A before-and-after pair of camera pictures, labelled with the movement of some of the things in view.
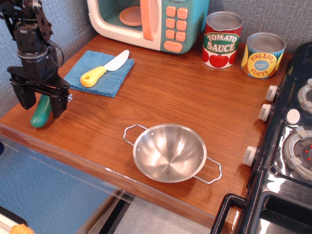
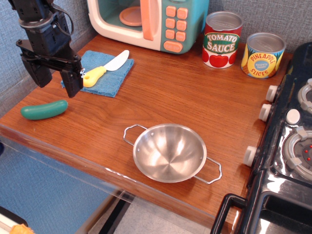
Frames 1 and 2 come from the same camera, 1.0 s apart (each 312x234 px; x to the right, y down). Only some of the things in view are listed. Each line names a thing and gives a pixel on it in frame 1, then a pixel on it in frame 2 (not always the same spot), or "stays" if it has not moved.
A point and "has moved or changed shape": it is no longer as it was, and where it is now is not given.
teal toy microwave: x=176 y=26 stays
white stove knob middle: x=264 y=113 stays
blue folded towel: x=109 y=84 stays
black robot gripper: x=39 y=71 → x=49 y=45
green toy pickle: x=42 y=113 has moved or changed shape
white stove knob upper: x=271 y=93 stays
